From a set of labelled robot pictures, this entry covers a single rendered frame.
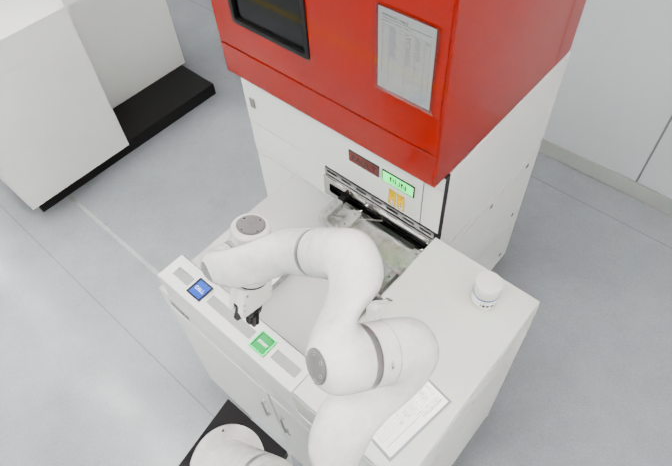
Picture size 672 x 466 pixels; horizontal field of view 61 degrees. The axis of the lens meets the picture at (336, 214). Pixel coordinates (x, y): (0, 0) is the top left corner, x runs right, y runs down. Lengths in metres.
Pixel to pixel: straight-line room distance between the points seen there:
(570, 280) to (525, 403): 0.67
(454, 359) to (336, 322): 0.74
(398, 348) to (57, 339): 2.29
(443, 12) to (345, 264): 0.55
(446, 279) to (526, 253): 1.34
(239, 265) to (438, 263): 0.73
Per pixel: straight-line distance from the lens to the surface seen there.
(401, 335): 0.88
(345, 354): 0.81
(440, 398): 1.49
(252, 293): 1.31
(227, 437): 1.48
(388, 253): 1.78
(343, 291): 0.87
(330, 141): 1.78
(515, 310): 1.63
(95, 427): 2.72
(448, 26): 1.19
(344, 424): 0.96
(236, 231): 1.18
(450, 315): 1.59
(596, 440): 2.61
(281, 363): 1.54
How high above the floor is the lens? 2.35
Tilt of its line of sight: 52 degrees down
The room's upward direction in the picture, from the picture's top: 5 degrees counter-clockwise
